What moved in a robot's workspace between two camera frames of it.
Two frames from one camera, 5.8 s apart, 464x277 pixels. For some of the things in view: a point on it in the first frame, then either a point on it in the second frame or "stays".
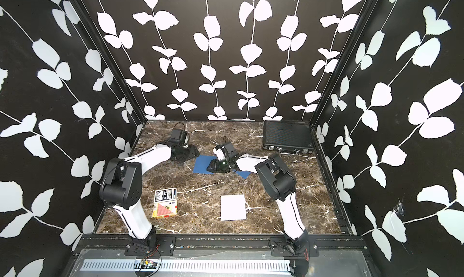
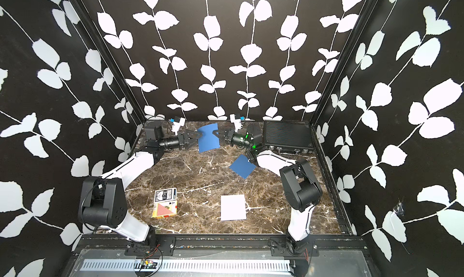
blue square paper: [201, 162] to [208, 140]
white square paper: [233, 207] stays
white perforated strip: [185, 265] stays
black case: [288, 135] stays
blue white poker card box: [165, 195] stays
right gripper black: [215, 166] to [229, 134]
